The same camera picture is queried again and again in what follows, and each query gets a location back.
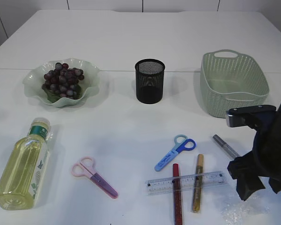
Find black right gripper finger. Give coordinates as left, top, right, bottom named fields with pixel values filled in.
left=236, top=174, right=265, bottom=201

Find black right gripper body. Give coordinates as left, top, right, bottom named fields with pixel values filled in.
left=227, top=150, right=272, bottom=185

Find clear plastic sheet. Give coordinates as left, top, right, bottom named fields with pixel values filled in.
left=219, top=193, right=270, bottom=225

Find pink scissors with cover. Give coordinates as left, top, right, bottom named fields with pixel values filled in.
left=71, top=157, right=118, bottom=199

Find purple artificial grape bunch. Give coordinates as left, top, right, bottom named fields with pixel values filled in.
left=42, top=62, right=85, bottom=103

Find yellow tea plastic bottle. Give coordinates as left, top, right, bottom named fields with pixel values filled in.
left=0, top=117, right=50, bottom=210

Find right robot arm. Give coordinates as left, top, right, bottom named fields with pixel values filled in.
left=226, top=104, right=281, bottom=201

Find silver glitter pen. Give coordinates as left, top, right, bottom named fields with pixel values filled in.
left=213, top=135, right=240, bottom=159

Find gold glitter pen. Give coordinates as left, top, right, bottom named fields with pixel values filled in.
left=192, top=154, right=204, bottom=213

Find red glitter pen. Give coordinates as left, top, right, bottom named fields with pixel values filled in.
left=172, top=164, right=183, bottom=225

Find transparent plastic ruler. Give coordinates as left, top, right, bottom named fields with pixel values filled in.
left=145, top=171, right=228, bottom=195

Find green plastic woven basket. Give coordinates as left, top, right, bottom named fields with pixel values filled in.
left=200, top=50, right=269, bottom=118

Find black mesh pen holder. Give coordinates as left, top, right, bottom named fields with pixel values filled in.
left=135, top=59, right=165, bottom=104

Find green wavy glass plate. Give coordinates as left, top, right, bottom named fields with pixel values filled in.
left=23, top=58, right=99, bottom=107

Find blue scissors with cover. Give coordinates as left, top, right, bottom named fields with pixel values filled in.
left=154, top=135, right=197, bottom=172

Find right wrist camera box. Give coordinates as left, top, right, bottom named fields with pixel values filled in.
left=226, top=105, right=276, bottom=130

